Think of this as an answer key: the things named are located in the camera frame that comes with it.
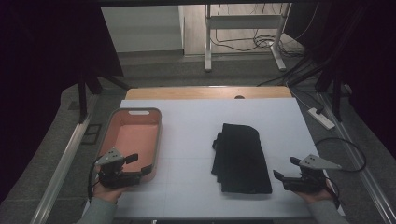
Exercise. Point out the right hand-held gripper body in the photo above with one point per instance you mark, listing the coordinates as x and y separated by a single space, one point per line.
306 183

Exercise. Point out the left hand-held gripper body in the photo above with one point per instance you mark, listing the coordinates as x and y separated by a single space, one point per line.
113 179

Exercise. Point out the pink plastic basket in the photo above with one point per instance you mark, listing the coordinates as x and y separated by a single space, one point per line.
134 137

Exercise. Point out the black cloth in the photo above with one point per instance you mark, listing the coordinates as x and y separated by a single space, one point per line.
239 158

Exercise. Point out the person's right hand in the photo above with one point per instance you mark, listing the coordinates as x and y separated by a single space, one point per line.
314 196

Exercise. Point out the person's left hand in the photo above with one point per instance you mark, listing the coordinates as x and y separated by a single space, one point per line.
107 193

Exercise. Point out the black floor grate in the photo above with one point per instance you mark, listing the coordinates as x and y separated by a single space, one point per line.
91 134

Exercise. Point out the white power strip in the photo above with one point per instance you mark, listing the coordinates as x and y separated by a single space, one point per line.
322 119

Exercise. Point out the white table mat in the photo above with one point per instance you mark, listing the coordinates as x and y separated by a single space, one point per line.
186 124

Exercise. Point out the black metal stand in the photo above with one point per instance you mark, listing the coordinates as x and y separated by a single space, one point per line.
82 99
336 96

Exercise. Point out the dark curtain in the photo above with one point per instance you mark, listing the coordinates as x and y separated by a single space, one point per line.
46 62
370 62

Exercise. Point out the white cabinet panel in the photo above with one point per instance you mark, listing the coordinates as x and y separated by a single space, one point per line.
143 28

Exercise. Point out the metal floor rail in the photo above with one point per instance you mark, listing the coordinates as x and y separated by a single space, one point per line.
358 155
62 168

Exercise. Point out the white desk frame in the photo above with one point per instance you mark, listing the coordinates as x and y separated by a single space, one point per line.
243 21

